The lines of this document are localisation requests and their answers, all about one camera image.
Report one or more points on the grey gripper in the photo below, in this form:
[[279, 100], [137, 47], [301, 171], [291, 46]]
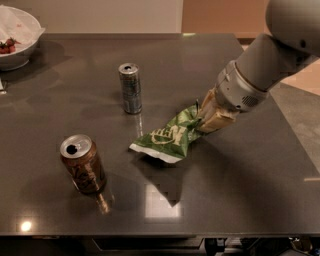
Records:
[[235, 89]]

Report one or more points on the green jalapeno chip bag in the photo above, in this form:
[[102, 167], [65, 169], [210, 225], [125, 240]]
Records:
[[170, 143]]

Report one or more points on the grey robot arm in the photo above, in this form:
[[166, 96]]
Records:
[[292, 43]]

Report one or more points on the silver blue energy drink can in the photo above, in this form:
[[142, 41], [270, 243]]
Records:
[[131, 87]]

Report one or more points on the orange soda can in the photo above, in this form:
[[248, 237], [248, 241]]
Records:
[[80, 156]]

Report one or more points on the white bowl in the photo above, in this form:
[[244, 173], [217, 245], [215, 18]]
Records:
[[18, 58]]

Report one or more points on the white napkin in bowl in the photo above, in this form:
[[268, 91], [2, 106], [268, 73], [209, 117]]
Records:
[[19, 25]]

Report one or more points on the red strawberries in bowl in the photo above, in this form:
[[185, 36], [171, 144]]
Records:
[[9, 46]]

